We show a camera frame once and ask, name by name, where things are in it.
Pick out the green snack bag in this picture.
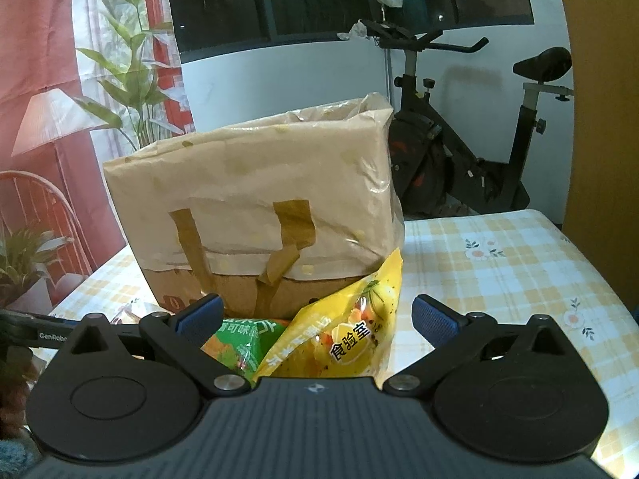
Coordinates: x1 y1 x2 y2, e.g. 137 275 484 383
200 317 290 385

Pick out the person's left forearm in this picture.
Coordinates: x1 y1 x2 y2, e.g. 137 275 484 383
0 346 47 462

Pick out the black exercise bike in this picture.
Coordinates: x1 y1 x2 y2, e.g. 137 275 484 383
359 19 575 218

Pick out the yellow snack bag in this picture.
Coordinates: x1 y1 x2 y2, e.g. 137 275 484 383
257 247 404 380

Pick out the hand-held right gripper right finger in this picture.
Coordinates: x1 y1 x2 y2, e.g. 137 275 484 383
382 294 575 395

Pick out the yellow checked tablecloth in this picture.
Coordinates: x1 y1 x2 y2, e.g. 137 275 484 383
30 208 636 460

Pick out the crumpled white tissue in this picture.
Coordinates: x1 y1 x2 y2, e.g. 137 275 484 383
337 21 370 42

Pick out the wooden board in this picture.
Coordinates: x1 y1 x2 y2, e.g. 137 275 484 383
554 0 639 300

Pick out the plastic-covered cardboard box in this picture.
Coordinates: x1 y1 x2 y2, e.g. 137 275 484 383
102 92 406 320

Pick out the printed wall backdrop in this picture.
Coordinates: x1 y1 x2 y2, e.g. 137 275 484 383
0 0 196 310

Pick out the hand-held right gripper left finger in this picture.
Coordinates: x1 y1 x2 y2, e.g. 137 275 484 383
65 293 250 395

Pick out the clear brown snack packet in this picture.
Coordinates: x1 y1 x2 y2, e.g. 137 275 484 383
111 299 175 326

